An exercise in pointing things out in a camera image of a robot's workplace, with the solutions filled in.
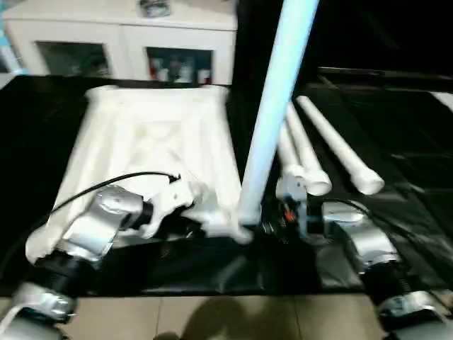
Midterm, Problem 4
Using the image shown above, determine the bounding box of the white plastic table leg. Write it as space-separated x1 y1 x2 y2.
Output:
285 101 332 197
236 0 321 227
276 122 305 181
295 96 385 196

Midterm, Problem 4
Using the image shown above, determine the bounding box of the white plastic table top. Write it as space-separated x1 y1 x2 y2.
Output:
25 85 256 259

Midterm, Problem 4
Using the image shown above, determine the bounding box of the black work mat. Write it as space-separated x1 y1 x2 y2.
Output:
0 71 453 298

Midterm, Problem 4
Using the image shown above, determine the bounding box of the white glass-door cabinet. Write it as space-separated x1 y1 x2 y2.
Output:
0 0 238 86

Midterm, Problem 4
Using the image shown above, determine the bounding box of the large black cabinet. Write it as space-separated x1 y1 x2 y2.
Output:
236 0 453 80

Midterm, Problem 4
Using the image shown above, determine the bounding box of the small grey metal object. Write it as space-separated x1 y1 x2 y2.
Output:
138 0 172 18

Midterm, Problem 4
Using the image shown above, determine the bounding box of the light blue plastic object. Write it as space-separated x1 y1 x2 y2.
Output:
0 28 23 75

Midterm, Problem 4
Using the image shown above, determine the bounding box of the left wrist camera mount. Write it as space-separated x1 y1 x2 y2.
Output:
140 176 196 239

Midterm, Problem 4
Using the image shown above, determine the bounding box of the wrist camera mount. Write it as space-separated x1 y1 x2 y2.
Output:
275 174 309 205
140 176 196 239

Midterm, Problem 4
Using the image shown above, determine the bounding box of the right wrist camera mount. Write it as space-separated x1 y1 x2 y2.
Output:
275 174 309 205

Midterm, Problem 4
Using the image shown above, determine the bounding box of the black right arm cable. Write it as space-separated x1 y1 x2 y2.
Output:
322 198 369 217

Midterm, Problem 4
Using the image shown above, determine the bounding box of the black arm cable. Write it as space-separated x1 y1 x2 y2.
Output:
0 172 182 273
322 198 369 217

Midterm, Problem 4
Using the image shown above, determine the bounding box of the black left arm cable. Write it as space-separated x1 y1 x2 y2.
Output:
0 172 182 273

